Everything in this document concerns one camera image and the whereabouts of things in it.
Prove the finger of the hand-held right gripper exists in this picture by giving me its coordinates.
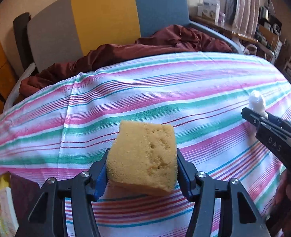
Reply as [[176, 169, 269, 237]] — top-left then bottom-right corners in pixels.
[[266, 114, 291, 141], [241, 107, 267, 129]]

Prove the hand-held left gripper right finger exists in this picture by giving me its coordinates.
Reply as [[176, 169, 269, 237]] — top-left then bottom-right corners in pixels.
[[176, 148, 272, 237]]

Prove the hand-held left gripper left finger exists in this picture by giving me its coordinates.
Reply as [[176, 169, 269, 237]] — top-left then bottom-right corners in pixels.
[[16, 148, 111, 237]]

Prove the white garlic bulb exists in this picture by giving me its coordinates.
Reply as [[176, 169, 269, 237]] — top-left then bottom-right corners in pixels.
[[249, 90, 268, 119]]

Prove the yellow sponge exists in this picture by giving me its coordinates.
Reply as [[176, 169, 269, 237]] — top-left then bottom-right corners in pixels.
[[106, 120, 179, 197]]

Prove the cream sponge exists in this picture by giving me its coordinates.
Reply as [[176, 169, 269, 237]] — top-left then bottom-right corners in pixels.
[[0, 187, 19, 235]]

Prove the wooden side table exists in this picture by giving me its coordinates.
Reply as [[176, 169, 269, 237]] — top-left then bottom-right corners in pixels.
[[190, 15, 277, 57]]

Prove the striped tablecloth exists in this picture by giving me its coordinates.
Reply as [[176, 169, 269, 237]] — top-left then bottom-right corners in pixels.
[[0, 52, 291, 237]]

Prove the cluttered shelf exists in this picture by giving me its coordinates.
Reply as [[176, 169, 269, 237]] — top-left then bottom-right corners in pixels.
[[255, 0, 284, 52]]

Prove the striped side curtain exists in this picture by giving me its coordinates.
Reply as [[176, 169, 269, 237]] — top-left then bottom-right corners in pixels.
[[226, 0, 261, 36]]

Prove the white appliance box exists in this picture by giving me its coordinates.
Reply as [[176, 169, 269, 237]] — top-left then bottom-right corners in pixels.
[[197, 0, 221, 23]]

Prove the maroon blanket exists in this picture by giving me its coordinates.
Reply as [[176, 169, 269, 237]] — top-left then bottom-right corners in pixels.
[[21, 25, 233, 104]]

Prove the grey yellow blue sofa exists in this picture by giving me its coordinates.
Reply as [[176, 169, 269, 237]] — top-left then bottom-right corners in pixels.
[[27, 0, 242, 72]]

